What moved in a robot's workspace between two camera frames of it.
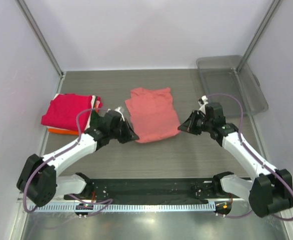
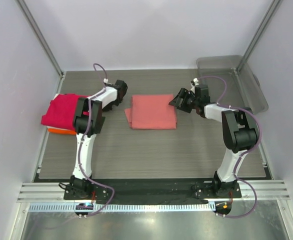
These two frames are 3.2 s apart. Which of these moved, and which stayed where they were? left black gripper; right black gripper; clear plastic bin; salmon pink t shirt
Moved: left black gripper; salmon pink t shirt; right black gripper
Stayed: clear plastic bin
